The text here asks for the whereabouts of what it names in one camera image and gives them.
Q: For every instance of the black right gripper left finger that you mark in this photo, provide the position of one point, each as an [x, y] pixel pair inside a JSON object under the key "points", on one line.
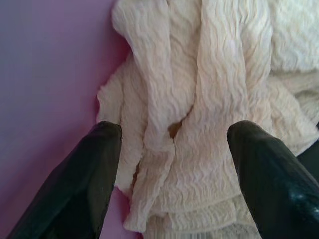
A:
{"points": [[74, 189]]}

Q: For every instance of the black garment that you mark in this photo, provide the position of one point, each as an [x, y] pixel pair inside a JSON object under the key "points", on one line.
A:
{"points": [[310, 155]]}

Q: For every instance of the cream textured knit garment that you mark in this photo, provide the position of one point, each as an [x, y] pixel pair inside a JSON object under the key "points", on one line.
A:
{"points": [[199, 104]]}

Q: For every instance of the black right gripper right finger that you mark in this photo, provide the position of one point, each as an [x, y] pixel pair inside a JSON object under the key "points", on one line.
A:
{"points": [[271, 184]]}

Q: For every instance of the pink plastic laundry basket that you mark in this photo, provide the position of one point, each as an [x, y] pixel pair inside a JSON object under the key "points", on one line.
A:
{"points": [[49, 74]]}

